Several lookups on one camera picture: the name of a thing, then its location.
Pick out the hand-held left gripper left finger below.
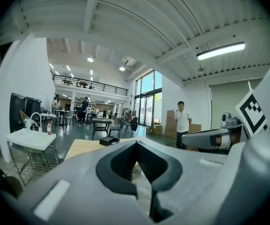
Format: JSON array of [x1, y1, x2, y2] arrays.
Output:
[[16, 140, 154, 225]]

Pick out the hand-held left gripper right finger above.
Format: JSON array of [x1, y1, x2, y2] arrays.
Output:
[[136, 138, 234, 225]]

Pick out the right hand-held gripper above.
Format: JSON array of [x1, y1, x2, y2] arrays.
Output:
[[181, 52, 270, 225]]

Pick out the small cardboard box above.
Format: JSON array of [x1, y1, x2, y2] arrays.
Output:
[[189, 123, 202, 134]]

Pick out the tall flat cardboard box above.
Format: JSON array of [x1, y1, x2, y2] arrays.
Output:
[[164, 109, 178, 140]]

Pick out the low cardboard box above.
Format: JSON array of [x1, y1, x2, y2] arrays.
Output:
[[146, 124, 163, 136]]

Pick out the light wooden table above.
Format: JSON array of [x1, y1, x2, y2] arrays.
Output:
[[64, 137, 141, 161]]

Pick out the black open box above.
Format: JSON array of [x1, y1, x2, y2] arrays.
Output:
[[99, 135, 121, 147]]

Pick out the glass entrance doors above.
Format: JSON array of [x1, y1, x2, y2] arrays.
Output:
[[134, 70, 163, 127]]

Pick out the dark grey chair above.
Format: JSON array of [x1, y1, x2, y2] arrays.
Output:
[[124, 116, 139, 134], [108, 117, 126, 138]]

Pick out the white sink table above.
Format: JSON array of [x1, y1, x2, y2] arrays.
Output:
[[5, 127, 60, 187]]

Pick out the black square table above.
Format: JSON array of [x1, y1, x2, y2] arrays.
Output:
[[90, 117, 112, 141]]

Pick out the grey dining chair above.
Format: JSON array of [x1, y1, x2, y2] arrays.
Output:
[[64, 110, 75, 127]]

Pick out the round white table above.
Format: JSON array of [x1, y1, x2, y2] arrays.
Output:
[[40, 112, 57, 127]]

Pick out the long ceiling lamp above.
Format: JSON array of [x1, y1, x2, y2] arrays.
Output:
[[196, 41, 246, 61]]

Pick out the white curved faucet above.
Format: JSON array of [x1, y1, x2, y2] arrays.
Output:
[[29, 112, 43, 132]]

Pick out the black tall bin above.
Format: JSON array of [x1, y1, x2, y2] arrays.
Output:
[[24, 96, 43, 123], [9, 92, 27, 134]]

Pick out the black mezzanine railing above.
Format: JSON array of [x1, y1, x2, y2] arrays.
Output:
[[50, 69, 129, 98]]

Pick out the grey gripper camera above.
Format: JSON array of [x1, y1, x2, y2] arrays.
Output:
[[220, 112, 243, 128]]

